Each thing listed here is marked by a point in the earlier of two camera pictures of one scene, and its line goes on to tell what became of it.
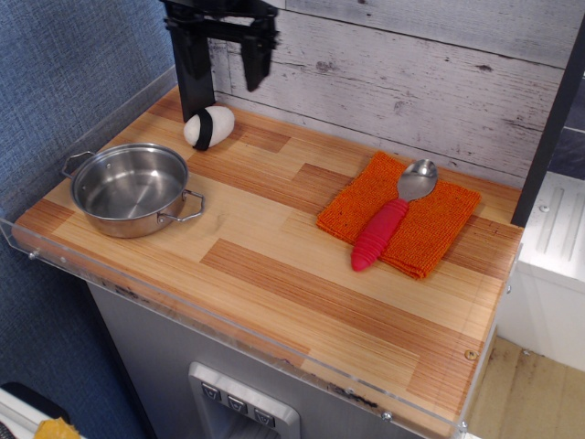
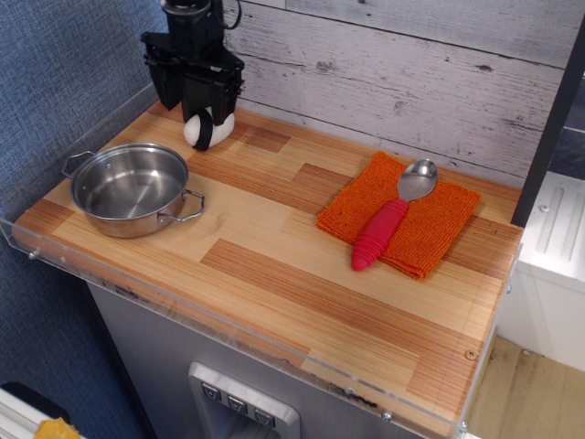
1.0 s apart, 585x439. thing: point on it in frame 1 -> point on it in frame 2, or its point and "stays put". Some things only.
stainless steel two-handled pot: [132, 190] stays put
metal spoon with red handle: [415, 179] stays put
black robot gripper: [186, 19] -> [195, 46]
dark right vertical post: [546, 146] stays put
